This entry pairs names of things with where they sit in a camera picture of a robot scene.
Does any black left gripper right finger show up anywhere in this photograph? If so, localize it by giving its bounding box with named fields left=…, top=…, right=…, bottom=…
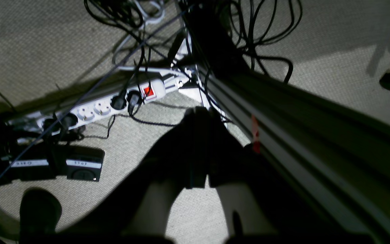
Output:
left=207, top=109, right=351, bottom=238

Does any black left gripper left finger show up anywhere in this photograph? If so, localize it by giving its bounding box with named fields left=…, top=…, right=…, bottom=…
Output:
left=61, top=108, right=206, bottom=238

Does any white power strip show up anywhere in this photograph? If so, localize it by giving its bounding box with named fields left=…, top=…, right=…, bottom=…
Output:
left=7, top=75, right=189, bottom=133

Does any aluminium table frame rail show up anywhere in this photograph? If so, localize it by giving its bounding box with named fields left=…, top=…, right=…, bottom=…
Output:
left=198, top=68, right=390, bottom=244

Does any black cable bundle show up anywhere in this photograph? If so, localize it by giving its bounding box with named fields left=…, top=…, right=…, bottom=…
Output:
left=84, top=0, right=303, bottom=85

